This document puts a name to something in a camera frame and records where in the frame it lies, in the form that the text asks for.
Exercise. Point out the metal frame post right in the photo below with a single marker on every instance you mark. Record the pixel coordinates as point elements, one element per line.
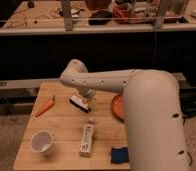
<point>160,16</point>

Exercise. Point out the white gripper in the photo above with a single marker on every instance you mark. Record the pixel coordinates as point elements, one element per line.
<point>87,93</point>

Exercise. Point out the orange toy carrot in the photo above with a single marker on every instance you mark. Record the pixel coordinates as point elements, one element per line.
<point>47,105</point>

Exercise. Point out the metal frame post left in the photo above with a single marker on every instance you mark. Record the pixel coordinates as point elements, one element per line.
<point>66,8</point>

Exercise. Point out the white glue bottle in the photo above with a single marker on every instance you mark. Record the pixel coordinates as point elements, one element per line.
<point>86,140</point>

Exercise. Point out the blue sponge cloth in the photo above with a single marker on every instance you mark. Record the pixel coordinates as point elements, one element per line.
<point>119,155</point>

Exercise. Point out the black bag on bench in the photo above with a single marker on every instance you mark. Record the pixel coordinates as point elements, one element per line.
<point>100,17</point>

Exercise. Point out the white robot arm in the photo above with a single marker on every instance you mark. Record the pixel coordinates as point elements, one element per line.
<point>152,113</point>

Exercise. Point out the metal frame post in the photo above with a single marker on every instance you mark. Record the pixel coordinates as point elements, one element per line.
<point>66,8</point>
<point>160,16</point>

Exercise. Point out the black and white eraser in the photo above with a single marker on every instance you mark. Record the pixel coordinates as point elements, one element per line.
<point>80,103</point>

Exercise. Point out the red box on bench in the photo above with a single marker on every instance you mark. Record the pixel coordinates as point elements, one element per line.
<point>122,14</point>

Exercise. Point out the orange plate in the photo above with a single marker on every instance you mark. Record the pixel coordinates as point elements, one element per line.
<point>117,107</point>

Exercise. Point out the long wooden workbench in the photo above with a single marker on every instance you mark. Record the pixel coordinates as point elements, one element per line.
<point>40,17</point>

